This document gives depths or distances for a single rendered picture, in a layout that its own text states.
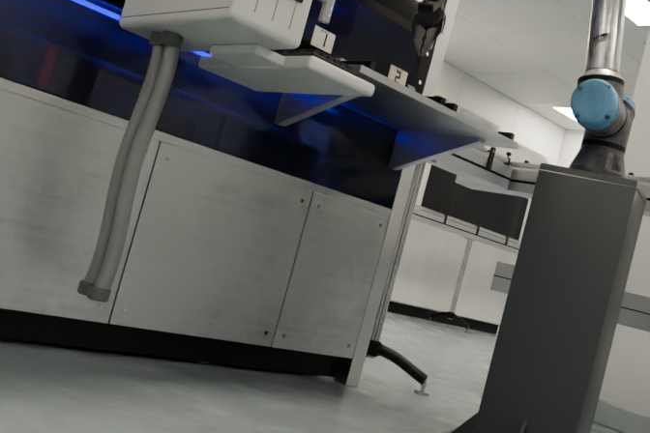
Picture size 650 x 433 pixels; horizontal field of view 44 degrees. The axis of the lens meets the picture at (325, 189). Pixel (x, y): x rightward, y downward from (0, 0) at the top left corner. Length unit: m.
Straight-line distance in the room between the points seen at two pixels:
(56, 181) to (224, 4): 0.66
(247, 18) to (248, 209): 0.83
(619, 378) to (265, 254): 1.86
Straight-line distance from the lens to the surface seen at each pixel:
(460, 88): 10.08
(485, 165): 3.20
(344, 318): 2.62
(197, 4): 1.70
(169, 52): 1.85
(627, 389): 3.67
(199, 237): 2.22
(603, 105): 2.12
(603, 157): 2.23
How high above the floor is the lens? 0.43
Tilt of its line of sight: 4 degrees up
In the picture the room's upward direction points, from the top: 15 degrees clockwise
